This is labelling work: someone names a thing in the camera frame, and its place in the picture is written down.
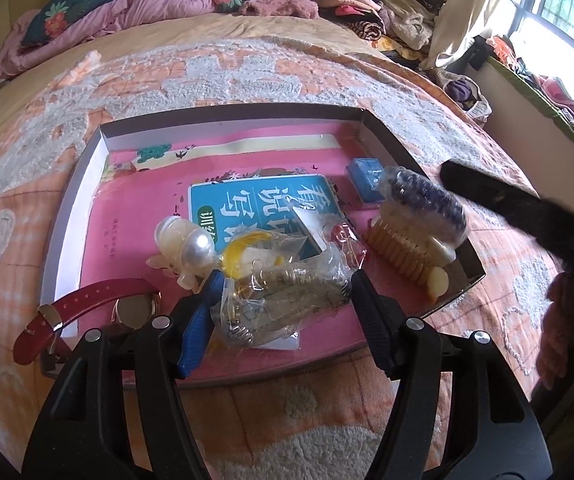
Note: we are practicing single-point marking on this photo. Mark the pink children's book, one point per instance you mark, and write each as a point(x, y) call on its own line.
point(217, 239)

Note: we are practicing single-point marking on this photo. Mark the clear bag of jewelry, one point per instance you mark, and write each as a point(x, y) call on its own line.
point(344, 249)

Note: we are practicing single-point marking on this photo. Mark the dark floral pillow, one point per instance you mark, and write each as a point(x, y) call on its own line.
point(54, 18)

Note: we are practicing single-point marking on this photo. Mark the pile of clothes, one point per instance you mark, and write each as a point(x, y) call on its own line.
point(400, 29)

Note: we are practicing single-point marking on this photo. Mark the pearl flower hair clip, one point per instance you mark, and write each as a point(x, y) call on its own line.
point(186, 252)

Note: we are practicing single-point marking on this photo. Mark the pink fluffy garment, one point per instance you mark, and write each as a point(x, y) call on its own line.
point(289, 8)

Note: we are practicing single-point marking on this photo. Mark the dark beaded scrunchie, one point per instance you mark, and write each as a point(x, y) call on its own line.
point(413, 200)

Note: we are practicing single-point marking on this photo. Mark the pink purple duvet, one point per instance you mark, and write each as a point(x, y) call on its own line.
point(107, 19)

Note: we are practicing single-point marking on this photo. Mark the cream claw hair clip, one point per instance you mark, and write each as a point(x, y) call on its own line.
point(413, 234)

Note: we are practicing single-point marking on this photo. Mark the red strap wristwatch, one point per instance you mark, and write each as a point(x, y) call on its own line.
point(42, 337)

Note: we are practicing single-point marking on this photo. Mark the tan bed sheet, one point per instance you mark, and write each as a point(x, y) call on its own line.
point(205, 28)

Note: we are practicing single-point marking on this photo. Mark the shallow cardboard box tray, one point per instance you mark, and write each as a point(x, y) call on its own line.
point(247, 219)

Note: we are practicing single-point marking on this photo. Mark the clear bag with gold chain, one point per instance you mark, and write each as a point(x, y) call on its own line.
point(277, 301)

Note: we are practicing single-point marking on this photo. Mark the small blue box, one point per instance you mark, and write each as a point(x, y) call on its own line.
point(364, 174)

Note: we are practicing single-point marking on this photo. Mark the orange white patterned quilt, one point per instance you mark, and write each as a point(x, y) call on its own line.
point(318, 424)

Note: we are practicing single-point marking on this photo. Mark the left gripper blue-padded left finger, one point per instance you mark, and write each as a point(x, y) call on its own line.
point(193, 316)

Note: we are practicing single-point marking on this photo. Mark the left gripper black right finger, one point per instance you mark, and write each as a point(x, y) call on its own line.
point(381, 318)

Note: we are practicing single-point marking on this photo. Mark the floral laundry bag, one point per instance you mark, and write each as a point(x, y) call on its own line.
point(464, 92)

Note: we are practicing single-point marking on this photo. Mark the cream curtain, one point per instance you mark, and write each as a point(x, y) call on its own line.
point(459, 22)

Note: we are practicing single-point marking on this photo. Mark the clothes on window sill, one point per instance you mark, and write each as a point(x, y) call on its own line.
point(547, 95)

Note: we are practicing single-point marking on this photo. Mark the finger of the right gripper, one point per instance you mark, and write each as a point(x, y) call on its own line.
point(548, 223)

